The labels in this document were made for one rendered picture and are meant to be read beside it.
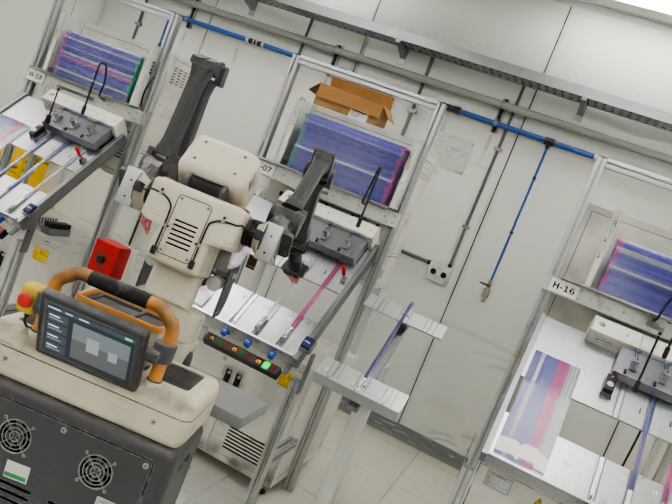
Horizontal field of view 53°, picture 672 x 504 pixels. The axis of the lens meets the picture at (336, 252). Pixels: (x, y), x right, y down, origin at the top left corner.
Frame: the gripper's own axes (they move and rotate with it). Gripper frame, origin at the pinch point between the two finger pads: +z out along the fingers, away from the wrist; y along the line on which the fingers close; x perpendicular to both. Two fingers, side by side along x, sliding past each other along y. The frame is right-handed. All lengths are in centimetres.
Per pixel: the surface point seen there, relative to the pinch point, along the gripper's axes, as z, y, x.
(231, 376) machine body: 43, 14, 31
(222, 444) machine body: 65, 6, 51
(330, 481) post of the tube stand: 38, -49, 53
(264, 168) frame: -11, 44, -44
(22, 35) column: 41, 308, -127
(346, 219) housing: -6.8, -3.4, -38.3
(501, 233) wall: 80, -54, -162
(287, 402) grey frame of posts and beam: 15, -24, 44
